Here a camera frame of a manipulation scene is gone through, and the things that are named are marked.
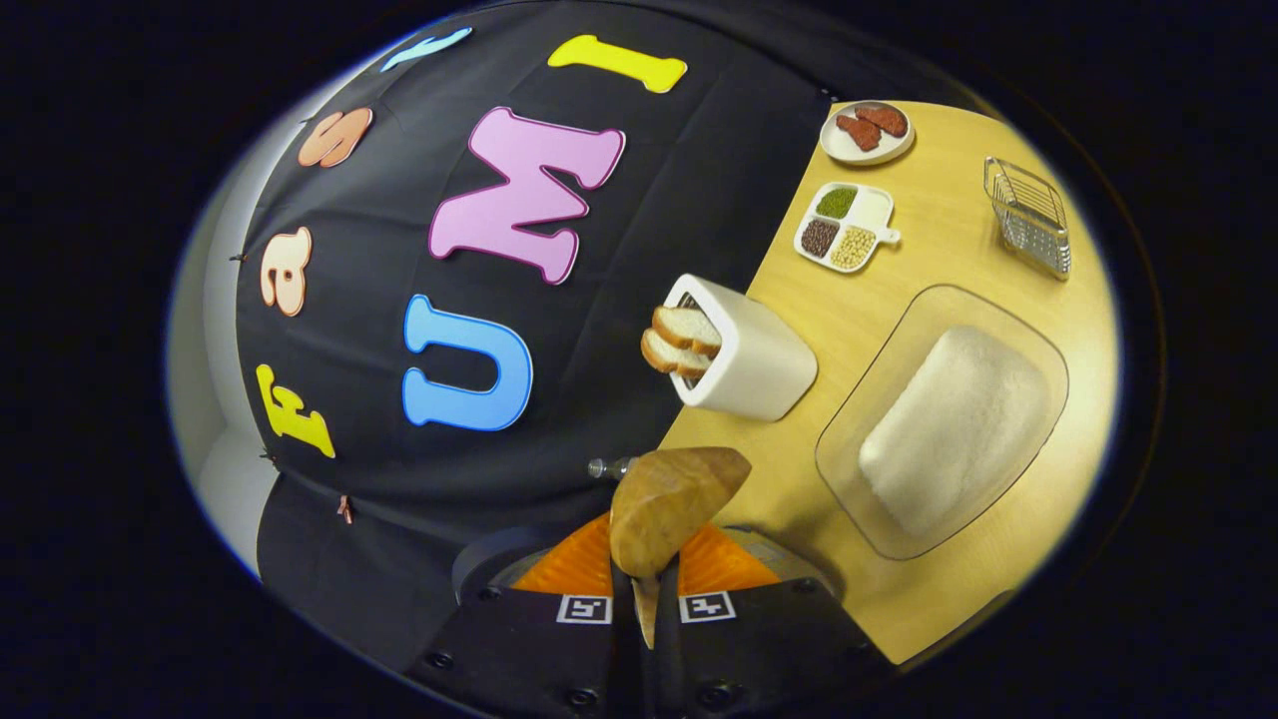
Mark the pile of brown beans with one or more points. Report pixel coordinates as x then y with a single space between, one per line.
819 238

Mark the small clear bottle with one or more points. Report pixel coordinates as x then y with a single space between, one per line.
611 467

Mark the dark grey rice cooker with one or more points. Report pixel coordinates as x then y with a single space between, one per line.
479 564

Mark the wooden spoon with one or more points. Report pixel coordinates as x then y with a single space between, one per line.
664 504

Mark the pile of yellow beans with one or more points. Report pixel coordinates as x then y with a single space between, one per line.
854 248

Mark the white toaster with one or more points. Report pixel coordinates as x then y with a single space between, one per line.
764 364

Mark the pile of green beans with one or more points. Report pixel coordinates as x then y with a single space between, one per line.
837 203

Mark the pile of white rice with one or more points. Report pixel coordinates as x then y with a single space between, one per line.
958 429

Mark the clear glass dish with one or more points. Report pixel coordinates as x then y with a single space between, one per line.
859 439

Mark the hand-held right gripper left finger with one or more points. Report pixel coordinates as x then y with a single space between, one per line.
621 649

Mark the white round plate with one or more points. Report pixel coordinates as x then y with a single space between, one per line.
839 148

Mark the red meat piece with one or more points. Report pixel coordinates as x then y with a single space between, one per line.
887 120
859 133

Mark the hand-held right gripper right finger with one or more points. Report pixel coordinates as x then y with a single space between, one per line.
671 669

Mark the white divided dish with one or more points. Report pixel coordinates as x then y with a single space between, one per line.
874 207

